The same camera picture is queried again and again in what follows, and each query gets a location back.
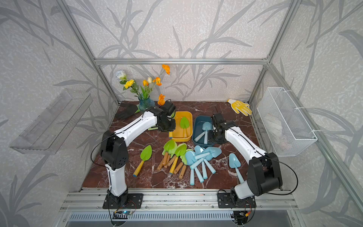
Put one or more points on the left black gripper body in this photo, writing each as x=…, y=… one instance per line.
x=168, y=126

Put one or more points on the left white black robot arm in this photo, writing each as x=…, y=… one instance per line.
x=114, y=145

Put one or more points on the aluminium front rail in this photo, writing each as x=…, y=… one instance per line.
x=92, y=199

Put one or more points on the black garden glove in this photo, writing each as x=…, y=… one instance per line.
x=130, y=110

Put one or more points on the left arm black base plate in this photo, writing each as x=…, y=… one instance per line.
x=124, y=201

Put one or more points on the white wire mesh basket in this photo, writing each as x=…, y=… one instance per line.
x=287, y=128

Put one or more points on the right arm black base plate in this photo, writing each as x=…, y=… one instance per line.
x=230, y=200

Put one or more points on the glass vase with flowers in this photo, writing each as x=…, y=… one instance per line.
x=143, y=91

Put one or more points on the yellow white garden glove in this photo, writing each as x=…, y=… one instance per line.
x=240, y=107

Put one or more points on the dark teal storage box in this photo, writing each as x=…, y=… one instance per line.
x=199, y=121

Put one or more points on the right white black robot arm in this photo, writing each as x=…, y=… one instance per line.
x=264, y=174

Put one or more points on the clear plastic wall shelf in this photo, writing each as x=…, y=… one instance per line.
x=46, y=134

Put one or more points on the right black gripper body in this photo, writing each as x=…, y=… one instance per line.
x=212, y=137

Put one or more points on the yellow storage box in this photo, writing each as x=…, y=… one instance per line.
x=177, y=134

